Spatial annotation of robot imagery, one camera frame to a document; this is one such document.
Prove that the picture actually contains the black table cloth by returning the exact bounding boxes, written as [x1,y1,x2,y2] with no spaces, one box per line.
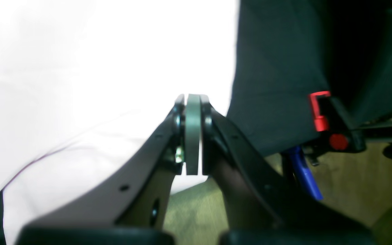
[227,0,392,157]

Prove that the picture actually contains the pink T-shirt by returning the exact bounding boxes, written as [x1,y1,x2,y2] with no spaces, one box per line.
[0,0,240,245]

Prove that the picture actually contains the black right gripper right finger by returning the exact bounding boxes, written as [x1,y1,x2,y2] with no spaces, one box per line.
[200,95,375,245]

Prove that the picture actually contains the red black blue clamp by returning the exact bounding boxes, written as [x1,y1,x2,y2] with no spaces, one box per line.
[281,91,392,200]

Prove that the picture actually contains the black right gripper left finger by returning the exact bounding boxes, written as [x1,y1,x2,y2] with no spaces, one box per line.
[16,95,185,245]

